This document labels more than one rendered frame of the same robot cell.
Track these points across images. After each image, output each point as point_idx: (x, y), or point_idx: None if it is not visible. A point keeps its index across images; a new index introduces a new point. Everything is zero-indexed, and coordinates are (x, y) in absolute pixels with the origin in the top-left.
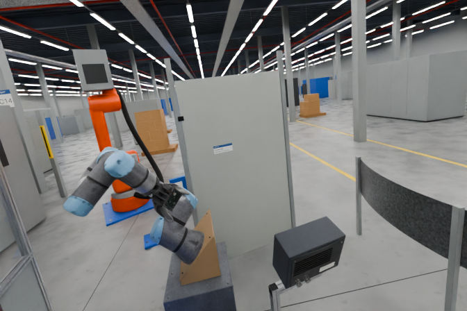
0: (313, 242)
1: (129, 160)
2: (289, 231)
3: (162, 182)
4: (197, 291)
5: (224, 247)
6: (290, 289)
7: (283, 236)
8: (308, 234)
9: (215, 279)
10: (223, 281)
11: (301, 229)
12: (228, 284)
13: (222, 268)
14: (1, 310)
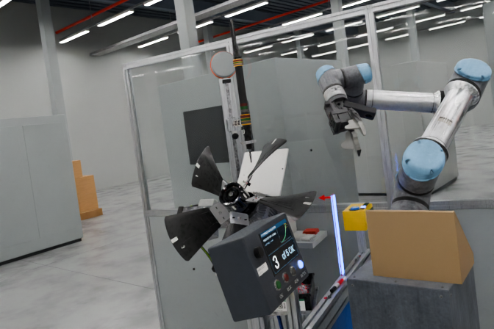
0: (240, 230)
1: (319, 73)
2: (272, 218)
3: (439, 125)
4: (370, 262)
5: (430, 287)
6: None
7: (274, 216)
8: (251, 228)
9: (371, 272)
10: (361, 275)
11: (261, 224)
12: (351, 277)
13: (384, 278)
14: (242, 104)
